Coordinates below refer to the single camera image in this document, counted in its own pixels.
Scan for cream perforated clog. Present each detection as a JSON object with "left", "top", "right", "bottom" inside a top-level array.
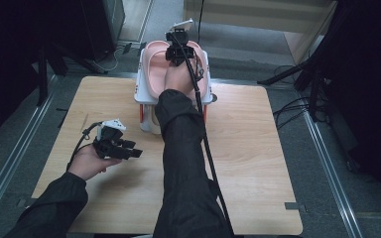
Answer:
[{"left": 145, "top": 104, "right": 163, "bottom": 135}]

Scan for white two-tier shoe rack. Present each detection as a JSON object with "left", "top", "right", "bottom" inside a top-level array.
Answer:
[{"left": 134, "top": 48, "right": 214, "bottom": 135}]

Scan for black metal stand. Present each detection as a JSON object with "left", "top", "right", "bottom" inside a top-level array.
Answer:
[{"left": 36, "top": 43, "right": 108, "bottom": 107}]

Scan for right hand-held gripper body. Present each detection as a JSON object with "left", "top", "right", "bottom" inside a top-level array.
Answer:
[{"left": 165, "top": 18, "right": 195, "bottom": 67}]

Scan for black tape strip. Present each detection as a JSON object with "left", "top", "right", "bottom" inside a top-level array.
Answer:
[{"left": 56, "top": 107, "right": 68, "bottom": 128}]

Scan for left hand-held gripper black cable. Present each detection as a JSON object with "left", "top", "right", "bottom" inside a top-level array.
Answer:
[{"left": 66, "top": 121, "right": 104, "bottom": 172}]

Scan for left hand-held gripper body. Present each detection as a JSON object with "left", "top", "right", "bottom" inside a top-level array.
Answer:
[{"left": 92, "top": 119, "right": 129, "bottom": 161}]

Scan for black tripod stand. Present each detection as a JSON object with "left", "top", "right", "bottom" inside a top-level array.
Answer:
[{"left": 257, "top": 49, "right": 331, "bottom": 123}]

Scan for black floor cables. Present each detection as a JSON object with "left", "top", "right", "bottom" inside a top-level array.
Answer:
[{"left": 272, "top": 63, "right": 328, "bottom": 130}]

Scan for person's right hand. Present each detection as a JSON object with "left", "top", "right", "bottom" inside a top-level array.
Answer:
[{"left": 163, "top": 62, "right": 196, "bottom": 97}]

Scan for grey tape strip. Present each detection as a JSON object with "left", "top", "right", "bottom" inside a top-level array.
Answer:
[
  {"left": 17, "top": 197, "right": 38, "bottom": 208},
  {"left": 284, "top": 201, "right": 307, "bottom": 212}
]

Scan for white floor cable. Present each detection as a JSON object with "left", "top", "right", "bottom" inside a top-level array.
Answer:
[{"left": 92, "top": 46, "right": 125, "bottom": 72}]

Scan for black cabinet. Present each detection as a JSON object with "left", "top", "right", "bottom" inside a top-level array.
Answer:
[{"left": 78, "top": 0, "right": 127, "bottom": 62}]

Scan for black hanging cable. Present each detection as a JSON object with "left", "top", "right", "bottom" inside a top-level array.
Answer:
[{"left": 196, "top": 0, "right": 206, "bottom": 36}]

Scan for person's left hand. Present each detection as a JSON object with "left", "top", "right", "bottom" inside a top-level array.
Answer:
[{"left": 67, "top": 144, "right": 122, "bottom": 181}]

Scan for light wooden cabinet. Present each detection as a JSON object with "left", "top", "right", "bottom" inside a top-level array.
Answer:
[{"left": 182, "top": 0, "right": 340, "bottom": 65}]

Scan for pink slide slipper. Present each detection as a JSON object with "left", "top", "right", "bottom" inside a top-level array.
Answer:
[
  {"left": 146, "top": 40, "right": 177, "bottom": 100},
  {"left": 185, "top": 40, "right": 210, "bottom": 101}
]

